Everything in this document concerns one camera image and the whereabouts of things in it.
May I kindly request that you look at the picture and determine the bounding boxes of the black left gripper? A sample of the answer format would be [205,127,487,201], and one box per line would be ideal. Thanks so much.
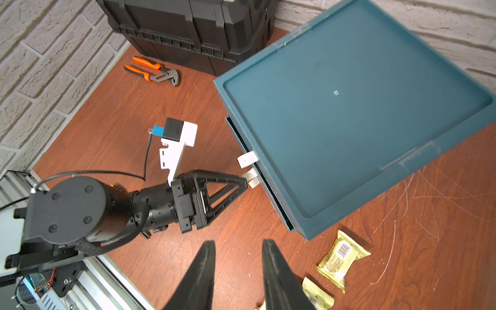
[170,170,248,234]

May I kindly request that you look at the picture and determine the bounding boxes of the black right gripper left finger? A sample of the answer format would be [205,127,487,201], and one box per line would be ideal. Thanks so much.
[164,241,216,309]

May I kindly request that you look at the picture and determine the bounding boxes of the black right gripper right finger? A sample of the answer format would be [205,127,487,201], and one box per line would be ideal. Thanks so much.
[262,239,315,309]

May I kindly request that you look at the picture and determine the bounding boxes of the yellow cookie packet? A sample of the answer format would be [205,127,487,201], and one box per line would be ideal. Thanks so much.
[316,230,371,294]
[256,276,335,309]

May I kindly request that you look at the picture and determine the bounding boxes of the teal drawer cabinet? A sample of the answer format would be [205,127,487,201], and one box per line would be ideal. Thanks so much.
[214,1,495,240]

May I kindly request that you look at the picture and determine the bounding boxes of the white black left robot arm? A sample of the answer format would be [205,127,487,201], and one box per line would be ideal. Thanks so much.
[1,170,247,286]

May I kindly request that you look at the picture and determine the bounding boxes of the black plastic toolbox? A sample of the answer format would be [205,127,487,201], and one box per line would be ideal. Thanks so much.
[98,0,278,76]

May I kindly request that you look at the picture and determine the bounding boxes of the left aluminium corner profile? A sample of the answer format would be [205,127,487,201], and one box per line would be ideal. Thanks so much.
[1,43,129,175]

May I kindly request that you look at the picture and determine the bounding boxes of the aluminium front rail frame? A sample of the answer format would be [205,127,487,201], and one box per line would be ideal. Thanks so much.
[1,171,155,309]

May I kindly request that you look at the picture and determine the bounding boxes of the orange handled groove pliers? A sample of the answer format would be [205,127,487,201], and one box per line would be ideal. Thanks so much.
[123,56,180,87]

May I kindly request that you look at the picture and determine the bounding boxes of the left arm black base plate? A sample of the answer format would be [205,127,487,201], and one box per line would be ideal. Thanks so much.
[41,262,85,298]

